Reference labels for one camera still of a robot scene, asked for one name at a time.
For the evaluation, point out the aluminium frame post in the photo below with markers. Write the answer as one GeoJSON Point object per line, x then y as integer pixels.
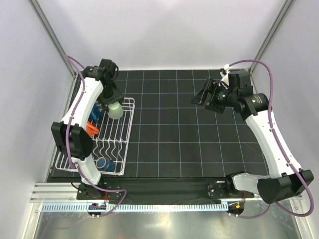
{"type": "Point", "coordinates": [279, 19]}
{"type": "Point", "coordinates": [51, 34]}

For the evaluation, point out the white slotted cable duct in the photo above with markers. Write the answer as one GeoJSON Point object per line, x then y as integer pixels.
{"type": "Point", "coordinates": [92, 207]}

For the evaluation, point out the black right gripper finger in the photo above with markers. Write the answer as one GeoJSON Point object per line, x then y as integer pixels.
{"type": "Point", "coordinates": [208, 87]}
{"type": "Point", "coordinates": [200, 98]}

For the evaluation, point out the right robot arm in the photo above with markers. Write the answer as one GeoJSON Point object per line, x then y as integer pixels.
{"type": "Point", "coordinates": [286, 177]}

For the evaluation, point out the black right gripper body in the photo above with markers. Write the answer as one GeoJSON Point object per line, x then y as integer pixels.
{"type": "Point", "coordinates": [215, 102]}

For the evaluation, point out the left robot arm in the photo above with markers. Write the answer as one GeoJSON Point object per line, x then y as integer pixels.
{"type": "Point", "coordinates": [70, 135]}

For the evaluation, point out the black grid mat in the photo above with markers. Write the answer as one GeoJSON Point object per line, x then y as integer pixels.
{"type": "Point", "coordinates": [171, 137]}

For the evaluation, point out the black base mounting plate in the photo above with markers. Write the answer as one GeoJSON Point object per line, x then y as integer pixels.
{"type": "Point", "coordinates": [164, 191]}

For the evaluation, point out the orange mug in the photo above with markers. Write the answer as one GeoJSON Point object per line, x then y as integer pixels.
{"type": "Point", "coordinates": [91, 130]}

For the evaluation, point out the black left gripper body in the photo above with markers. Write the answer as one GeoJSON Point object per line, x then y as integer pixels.
{"type": "Point", "coordinates": [110, 94]}

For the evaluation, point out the light green cup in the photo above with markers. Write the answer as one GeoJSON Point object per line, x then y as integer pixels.
{"type": "Point", "coordinates": [115, 111]}

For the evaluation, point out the faceted blue mug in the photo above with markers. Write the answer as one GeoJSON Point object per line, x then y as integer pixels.
{"type": "Point", "coordinates": [94, 114]}

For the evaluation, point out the right aluminium frame post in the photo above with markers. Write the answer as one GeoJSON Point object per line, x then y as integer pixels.
{"type": "Point", "coordinates": [279, 19]}

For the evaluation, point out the left aluminium frame post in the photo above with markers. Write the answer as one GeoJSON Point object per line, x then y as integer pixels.
{"type": "Point", "coordinates": [51, 34]}

